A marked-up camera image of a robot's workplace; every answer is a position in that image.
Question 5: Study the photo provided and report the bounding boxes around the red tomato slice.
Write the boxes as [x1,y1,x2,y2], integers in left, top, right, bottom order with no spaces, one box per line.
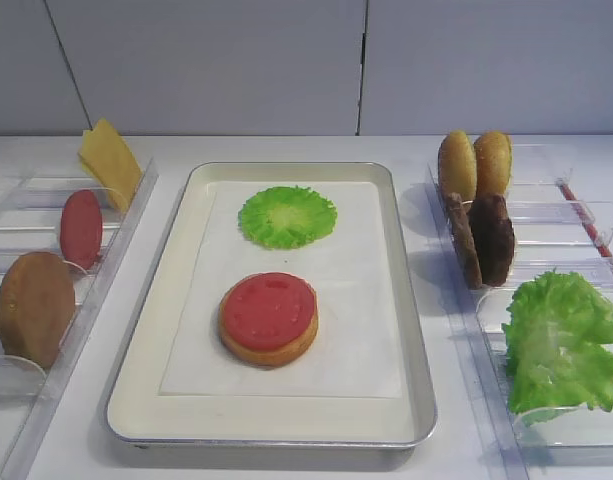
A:
[220,272,317,351]
[60,189,103,270]

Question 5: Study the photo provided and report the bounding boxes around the round flat lettuce leaf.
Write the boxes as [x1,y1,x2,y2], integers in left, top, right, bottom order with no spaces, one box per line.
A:
[238,186,337,250]

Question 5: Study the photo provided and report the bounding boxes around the toasted bread slice on tray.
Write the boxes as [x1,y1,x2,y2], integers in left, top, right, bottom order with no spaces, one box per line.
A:
[218,310,319,368]

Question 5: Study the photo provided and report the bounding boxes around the left brown meat patty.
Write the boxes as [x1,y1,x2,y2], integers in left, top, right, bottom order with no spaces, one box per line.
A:
[444,192,483,289]

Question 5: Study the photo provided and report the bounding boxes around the front yellow cheese slice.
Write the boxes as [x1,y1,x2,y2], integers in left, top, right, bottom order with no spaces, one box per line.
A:
[91,118,142,214]

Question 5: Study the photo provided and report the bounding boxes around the yellow cheese slice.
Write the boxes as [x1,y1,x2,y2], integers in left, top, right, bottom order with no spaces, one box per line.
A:
[78,130,97,178]
[91,118,142,214]

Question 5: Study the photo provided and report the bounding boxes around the rear yellow cheese slice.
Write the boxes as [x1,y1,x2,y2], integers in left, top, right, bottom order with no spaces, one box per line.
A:
[78,130,97,178]

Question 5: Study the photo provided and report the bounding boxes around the ruffled green lettuce leaf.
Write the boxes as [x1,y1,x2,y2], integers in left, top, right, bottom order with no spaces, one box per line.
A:
[502,271,613,414]

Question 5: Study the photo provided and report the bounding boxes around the brown bread slice in rack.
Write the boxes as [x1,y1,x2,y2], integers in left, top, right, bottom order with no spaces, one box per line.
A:
[0,251,75,370]

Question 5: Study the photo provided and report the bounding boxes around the cream metal baking tray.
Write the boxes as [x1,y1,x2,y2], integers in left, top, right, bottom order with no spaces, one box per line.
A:
[107,162,437,449]

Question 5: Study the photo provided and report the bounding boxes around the white paper tray liner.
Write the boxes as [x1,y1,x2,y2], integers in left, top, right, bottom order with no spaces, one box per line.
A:
[160,181,402,398]

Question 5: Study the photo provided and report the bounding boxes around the left sesame bun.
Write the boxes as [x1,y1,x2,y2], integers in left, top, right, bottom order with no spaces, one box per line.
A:
[438,130,477,201]

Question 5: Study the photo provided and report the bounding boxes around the sesame bun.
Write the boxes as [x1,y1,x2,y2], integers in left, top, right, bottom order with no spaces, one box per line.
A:
[474,131,513,197]
[438,130,477,201]

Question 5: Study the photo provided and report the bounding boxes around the right sesame bun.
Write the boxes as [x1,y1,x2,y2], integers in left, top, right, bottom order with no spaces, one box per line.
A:
[474,131,513,197]

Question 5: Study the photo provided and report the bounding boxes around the right clear acrylic rack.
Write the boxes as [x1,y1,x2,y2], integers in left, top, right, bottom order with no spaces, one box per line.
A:
[426,142,613,479]

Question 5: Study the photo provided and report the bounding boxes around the clear acrylic rack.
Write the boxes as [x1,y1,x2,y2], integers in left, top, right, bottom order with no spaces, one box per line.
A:
[426,142,613,479]
[0,164,158,479]

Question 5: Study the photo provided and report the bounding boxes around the left clear acrylic rack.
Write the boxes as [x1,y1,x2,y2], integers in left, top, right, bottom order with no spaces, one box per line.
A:
[0,164,158,479]

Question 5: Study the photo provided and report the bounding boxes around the red rail strip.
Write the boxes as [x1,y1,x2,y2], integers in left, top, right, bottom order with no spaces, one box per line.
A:
[557,181,613,270]

